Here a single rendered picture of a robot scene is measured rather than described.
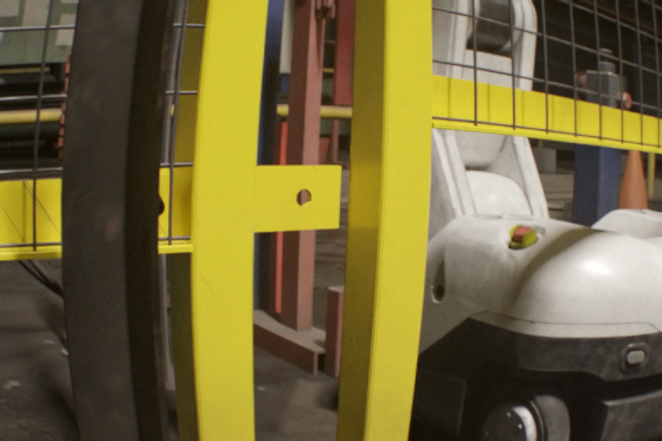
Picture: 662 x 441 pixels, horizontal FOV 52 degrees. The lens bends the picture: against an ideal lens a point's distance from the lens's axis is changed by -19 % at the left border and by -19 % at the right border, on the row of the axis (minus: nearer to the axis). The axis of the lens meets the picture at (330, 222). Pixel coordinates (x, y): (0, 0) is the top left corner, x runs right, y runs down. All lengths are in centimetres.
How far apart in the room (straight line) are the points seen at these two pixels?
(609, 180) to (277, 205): 144
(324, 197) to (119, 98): 34
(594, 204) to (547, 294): 107
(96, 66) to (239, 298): 28
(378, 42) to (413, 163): 10
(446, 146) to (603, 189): 74
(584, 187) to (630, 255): 104
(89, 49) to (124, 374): 16
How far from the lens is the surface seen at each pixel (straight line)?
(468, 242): 102
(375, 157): 65
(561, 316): 94
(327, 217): 67
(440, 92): 73
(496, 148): 147
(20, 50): 657
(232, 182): 57
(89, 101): 36
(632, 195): 503
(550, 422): 97
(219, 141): 56
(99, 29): 37
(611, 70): 200
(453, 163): 133
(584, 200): 201
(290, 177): 65
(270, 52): 184
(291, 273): 167
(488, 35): 140
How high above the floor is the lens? 48
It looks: 7 degrees down
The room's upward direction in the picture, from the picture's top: 2 degrees clockwise
